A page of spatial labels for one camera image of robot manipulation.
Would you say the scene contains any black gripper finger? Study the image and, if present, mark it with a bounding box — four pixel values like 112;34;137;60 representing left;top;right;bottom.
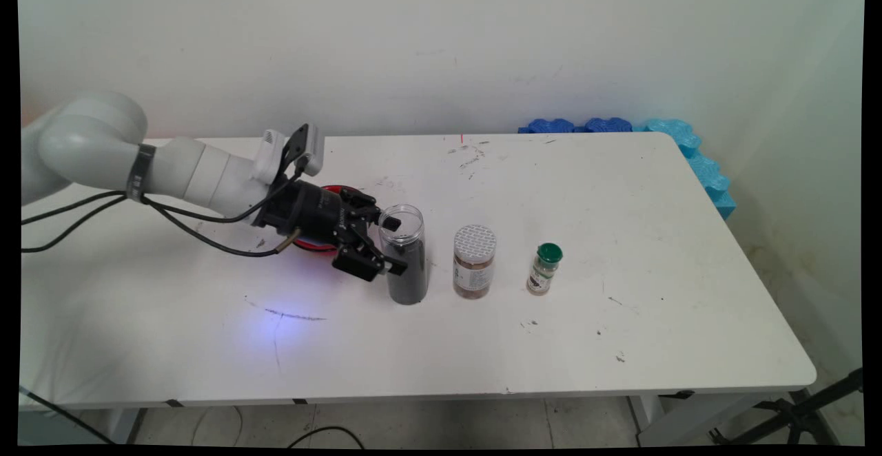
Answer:
332;232;409;282
340;189;402;231

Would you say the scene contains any small spice bottle green cap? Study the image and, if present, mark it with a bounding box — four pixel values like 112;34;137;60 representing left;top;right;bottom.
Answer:
526;242;564;296

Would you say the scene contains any black strap on arm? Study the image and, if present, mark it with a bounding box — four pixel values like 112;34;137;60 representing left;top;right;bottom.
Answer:
126;144;156;203

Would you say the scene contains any red bowl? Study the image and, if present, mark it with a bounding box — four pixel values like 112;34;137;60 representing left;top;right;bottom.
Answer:
293;184;359;253

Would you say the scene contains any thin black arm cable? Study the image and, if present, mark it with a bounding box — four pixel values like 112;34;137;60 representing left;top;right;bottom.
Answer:
21;156;307;226

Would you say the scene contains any white table leg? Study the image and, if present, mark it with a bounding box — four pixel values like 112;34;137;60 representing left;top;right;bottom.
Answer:
628;394;759;447
103;409;145;443

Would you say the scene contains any black tripod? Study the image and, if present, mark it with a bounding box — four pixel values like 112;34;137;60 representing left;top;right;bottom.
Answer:
710;368;863;446

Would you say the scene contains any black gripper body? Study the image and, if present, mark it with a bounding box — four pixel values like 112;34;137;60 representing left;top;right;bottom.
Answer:
255;179;362;253

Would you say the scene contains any cyan wavy foam strip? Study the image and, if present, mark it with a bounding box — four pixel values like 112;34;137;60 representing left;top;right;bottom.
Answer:
634;118;737;221

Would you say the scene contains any spice jar with silver lid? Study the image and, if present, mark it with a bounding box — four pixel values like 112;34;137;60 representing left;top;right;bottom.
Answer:
453;225;498;300

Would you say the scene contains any clear jar of black seeds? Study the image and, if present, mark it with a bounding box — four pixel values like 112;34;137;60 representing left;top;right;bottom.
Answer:
378;204;428;305

